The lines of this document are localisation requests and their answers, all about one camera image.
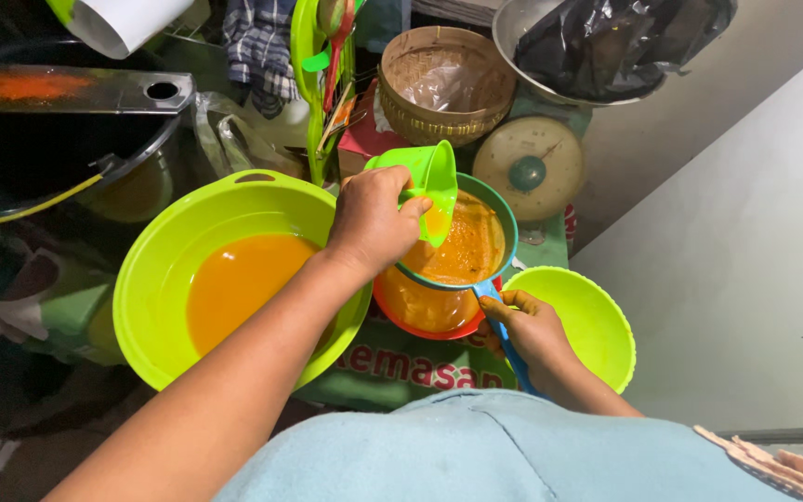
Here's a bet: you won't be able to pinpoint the person's left hand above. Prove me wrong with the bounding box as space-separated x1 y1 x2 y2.
325 165 434 281

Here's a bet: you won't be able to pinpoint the person's right hand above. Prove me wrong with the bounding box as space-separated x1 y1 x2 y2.
477 289 574 393

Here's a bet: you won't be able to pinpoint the green plastic scoop cup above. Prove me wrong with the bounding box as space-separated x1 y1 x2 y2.
363 139 459 249

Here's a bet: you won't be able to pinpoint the blue handled strainer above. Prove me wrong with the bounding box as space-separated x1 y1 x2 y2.
395 172 550 400

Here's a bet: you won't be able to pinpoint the small green plastic basin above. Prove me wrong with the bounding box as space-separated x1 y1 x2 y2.
502 265 637 396

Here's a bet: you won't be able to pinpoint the red tissue box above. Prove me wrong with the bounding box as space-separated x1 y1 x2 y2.
336 79 411 179

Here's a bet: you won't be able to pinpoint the orange pulp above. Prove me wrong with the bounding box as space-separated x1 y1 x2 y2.
400 190 507 286

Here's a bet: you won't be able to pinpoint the red plastic bowl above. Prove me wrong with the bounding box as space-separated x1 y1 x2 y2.
372 273 504 342

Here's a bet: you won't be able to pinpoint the woven bamboo basket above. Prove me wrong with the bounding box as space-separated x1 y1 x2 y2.
378 26 519 148

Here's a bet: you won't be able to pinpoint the person's light blue shirt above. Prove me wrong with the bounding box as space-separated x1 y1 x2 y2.
212 388 801 502

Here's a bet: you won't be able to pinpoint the green printed table banner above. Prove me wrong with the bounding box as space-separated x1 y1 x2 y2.
293 209 571 413

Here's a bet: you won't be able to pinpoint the orange liquid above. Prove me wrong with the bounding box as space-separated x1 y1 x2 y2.
185 233 338 358

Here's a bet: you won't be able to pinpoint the clear plastic bags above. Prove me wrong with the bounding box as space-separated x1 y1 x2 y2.
191 91 307 181

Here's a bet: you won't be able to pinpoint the clear plastic sheet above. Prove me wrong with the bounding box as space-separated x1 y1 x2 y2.
400 59 487 114

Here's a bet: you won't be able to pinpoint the red plastic spoon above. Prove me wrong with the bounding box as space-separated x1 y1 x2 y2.
322 0 358 114

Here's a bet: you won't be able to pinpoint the beige dial kitchen scale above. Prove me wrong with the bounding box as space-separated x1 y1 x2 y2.
472 115 588 225

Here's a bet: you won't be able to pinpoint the green plastic utensil rack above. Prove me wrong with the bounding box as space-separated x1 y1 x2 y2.
289 0 359 188

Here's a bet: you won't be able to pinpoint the plaid blue cloth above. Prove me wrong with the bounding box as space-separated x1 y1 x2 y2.
223 0 300 120

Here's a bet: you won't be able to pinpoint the large green plastic basin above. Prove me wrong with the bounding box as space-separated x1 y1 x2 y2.
113 169 374 393

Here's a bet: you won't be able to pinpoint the metal scale pan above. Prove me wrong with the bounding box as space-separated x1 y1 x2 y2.
491 0 676 108

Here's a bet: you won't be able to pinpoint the pink cloth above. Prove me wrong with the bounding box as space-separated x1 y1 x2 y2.
693 424 803 502

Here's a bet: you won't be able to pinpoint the black plastic bag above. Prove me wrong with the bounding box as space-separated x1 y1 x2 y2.
513 0 739 103

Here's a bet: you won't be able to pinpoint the white paper roll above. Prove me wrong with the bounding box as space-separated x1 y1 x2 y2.
45 0 197 61

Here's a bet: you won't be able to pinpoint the black grinding machine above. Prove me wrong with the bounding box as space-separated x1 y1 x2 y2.
0 38 197 228

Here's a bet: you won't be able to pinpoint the heap of cloths and bags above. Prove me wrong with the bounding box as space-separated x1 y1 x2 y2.
0 223 129 368

